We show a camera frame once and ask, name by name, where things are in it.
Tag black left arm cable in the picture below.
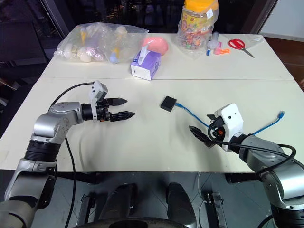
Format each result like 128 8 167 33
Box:
48 82 95 228

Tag small black box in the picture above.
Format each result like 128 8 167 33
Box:
160 95 177 112

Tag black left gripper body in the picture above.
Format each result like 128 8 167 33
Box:
96 98 113 123

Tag thin white cable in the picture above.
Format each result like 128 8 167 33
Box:
197 172 207 228

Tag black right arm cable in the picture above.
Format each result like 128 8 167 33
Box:
207 127 297 178

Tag dark rounded shape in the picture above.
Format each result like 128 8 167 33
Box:
166 182 197 226
98 182 138 223

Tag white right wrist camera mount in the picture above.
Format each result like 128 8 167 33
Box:
213 103 245 153

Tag red-handled scissors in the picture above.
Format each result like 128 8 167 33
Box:
228 38 255 58

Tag clear bag of toys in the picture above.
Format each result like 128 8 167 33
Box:
53 23 150 65

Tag clear flat plastic bag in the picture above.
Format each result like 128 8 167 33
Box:
227 34 264 49

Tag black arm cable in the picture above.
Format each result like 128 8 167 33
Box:
48 82 95 228
207 127 297 178

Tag blue Ethernet cable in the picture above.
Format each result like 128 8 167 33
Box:
175 102 285 137

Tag pink soft round toy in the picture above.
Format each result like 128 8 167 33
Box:
142 36 170 57

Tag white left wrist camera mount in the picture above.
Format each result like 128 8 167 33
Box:
88 80 109 123

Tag pink small plastic piece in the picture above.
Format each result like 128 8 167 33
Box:
213 41 223 57

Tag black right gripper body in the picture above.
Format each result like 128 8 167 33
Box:
208 118 226 146

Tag black floor stand bar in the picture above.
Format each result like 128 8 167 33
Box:
76 192 97 226
201 191 226 228

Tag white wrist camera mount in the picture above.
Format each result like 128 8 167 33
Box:
88 80 109 123
213 103 245 153

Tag purple white tissue box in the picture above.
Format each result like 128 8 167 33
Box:
130 45 162 82

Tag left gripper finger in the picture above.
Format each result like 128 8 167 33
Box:
110 110 136 123
111 97 128 107

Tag yellow-lidded candy jar in bag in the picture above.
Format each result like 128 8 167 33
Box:
172 0 219 57

